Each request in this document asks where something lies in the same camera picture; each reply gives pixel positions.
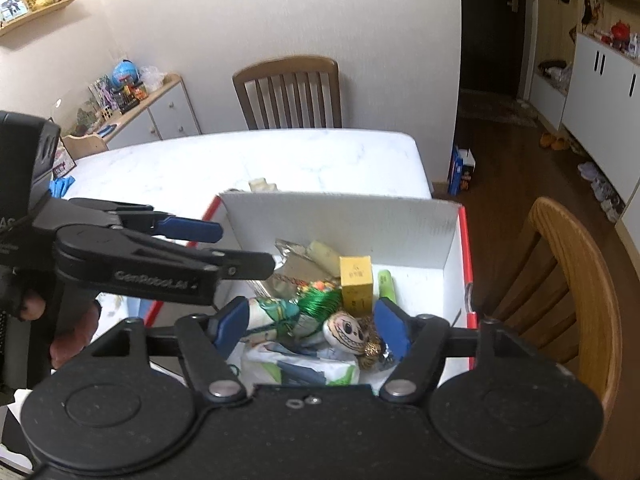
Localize white wooden sideboard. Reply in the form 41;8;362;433
62;74;202;158

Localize cloth charm with green tassel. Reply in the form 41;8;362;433
245;282;346;348

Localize dark wooden chair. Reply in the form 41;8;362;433
232;56;343;131

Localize photo frame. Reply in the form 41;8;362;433
0;0;28;23

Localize doll head keychain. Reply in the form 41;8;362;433
322;310;373;356

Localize red printed bag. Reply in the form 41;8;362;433
54;137;77;177

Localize curved wooden rack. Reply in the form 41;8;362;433
62;132;110;158

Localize light wooden chair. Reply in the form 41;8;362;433
480;196;623;426

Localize blue box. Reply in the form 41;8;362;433
447;145;477;196

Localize green tube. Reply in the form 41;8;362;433
377;270;396;306

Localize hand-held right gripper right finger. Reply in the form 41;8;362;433
374;297;550;402

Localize clear plastic bag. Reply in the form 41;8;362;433
140;66;165;92

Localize white shoes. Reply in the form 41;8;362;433
577;160;626;223

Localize small yellow box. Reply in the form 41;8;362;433
339;256;375;318

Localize patterned door mat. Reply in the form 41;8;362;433
457;100;538;128

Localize blue globe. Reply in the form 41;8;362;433
112;59;138;86

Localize wooden wall shelf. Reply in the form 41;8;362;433
0;0;81;37

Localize red cardboard shoe box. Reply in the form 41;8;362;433
145;191;475;376

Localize dark bottles group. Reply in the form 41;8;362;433
107;85;151;113

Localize person's left hand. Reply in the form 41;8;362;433
17;291;103;371

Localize white green plastic packet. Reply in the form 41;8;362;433
242;342;361;386

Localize large white wall cabinet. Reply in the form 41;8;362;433
527;0;640;241

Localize dark wooden door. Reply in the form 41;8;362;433
459;0;538;98

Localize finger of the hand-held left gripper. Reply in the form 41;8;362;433
66;198;225;243
197;247;277;282

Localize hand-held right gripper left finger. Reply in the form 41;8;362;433
91;297;251;403

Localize cream plastic stick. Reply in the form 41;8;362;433
307;241;346;273

